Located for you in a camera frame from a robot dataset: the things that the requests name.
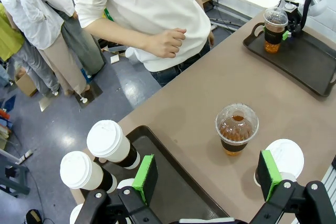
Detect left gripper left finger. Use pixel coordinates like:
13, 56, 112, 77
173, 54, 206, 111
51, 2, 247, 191
76, 155, 161, 224

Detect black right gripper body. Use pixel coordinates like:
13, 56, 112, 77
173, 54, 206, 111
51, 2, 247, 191
285, 10, 303, 38

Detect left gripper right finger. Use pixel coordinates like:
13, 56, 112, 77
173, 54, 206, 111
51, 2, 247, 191
249, 150, 336, 224

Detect clear iced tea cup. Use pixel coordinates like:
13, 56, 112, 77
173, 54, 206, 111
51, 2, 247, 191
263, 7, 289, 54
215, 103, 259, 157

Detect white paper cup black sleeve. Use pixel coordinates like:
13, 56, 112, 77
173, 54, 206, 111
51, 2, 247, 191
69, 178, 136, 224
254, 138, 305, 187
86, 120, 141, 170
59, 151, 118, 194

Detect person right forearm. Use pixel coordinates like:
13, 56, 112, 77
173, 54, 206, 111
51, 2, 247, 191
80, 16, 158, 51

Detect dark brown serving tray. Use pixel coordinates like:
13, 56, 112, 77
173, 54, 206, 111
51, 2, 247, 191
243, 22, 336, 98
78, 125, 232, 224

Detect person right hand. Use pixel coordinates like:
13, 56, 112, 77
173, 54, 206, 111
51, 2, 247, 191
148, 27, 187, 59

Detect person in white sweatshirt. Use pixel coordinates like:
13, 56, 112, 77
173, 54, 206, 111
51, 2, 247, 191
72, 0, 212, 88

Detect brown cardboard box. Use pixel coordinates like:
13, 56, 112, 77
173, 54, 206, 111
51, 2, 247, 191
15, 73, 38, 98

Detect mannequin white top grey trousers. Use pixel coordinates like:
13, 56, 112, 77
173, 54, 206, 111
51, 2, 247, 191
15, 0, 106, 76

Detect mannequin yellow-green shirt grey hood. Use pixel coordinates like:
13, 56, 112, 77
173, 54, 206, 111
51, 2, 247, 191
0, 3, 60, 96

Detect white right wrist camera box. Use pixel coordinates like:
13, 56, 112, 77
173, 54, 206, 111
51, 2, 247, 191
277, 0, 300, 12

